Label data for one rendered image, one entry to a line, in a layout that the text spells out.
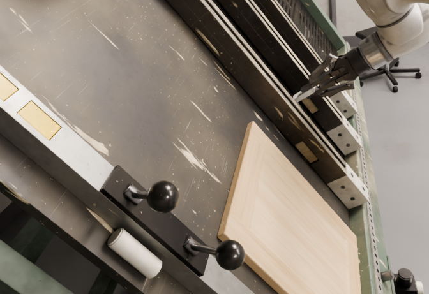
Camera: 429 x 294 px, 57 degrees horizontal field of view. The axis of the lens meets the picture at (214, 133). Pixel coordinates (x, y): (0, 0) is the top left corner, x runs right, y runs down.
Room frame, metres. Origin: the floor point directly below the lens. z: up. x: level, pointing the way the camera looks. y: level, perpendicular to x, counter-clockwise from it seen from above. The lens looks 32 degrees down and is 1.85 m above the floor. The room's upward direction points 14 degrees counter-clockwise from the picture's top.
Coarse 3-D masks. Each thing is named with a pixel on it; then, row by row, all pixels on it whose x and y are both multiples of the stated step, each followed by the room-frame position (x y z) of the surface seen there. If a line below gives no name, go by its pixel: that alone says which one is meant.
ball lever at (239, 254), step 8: (184, 240) 0.42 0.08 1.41; (192, 240) 0.41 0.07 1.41; (224, 240) 0.35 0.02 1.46; (232, 240) 0.35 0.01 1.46; (184, 248) 0.41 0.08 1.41; (192, 248) 0.40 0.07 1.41; (200, 248) 0.39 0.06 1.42; (208, 248) 0.38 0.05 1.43; (216, 248) 0.35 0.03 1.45; (224, 248) 0.34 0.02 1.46; (232, 248) 0.34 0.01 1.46; (240, 248) 0.34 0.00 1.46; (216, 256) 0.34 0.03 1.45; (224, 256) 0.33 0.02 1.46; (232, 256) 0.33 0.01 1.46; (240, 256) 0.33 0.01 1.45; (224, 264) 0.33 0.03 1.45; (232, 264) 0.32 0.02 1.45; (240, 264) 0.33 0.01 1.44
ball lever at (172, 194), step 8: (128, 184) 0.44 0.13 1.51; (160, 184) 0.36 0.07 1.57; (168, 184) 0.36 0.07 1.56; (128, 192) 0.43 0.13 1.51; (136, 192) 0.42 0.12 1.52; (144, 192) 0.40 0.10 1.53; (152, 192) 0.35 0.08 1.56; (160, 192) 0.35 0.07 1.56; (168, 192) 0.35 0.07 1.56; (176, 192) 0.36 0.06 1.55; (136, 200) 0.42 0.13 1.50; (152, 200) 0.35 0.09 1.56; (160, 200) 0.34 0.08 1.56; (168, 200) 0.34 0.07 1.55; (176, 200) 0.35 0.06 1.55; (152, 208) 0.35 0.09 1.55; (160, 208) 0.34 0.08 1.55; (168, 208) 0.34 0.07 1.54
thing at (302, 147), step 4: (296, 144) 0.94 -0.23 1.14; (300, 144) 0.93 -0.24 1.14; (304, 144) 0.93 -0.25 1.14; (300, 148) 0.93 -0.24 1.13; (304, 148) 0.93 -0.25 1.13; (304, 152) 0.93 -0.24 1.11; (308, 152) 0.92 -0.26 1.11; (308, 156) 0.92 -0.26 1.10; (312, 156) 0.92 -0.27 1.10; (308, 160) 0.92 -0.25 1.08; (312, 160) 0.92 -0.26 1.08
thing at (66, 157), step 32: (32, 96) 0.49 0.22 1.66; (0, 128) 0.46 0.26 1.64; (32, 128) 0.45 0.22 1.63; (64, 128) 0.48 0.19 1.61; (64, 160) 0.43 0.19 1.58; (96, 160) 0.46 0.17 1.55; (96, 192) 0.42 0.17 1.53; (128, 224) 0.41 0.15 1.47; (160, 256) 0.40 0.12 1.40; (192, 288) 0.39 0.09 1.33; (224, 288) 0.39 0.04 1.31
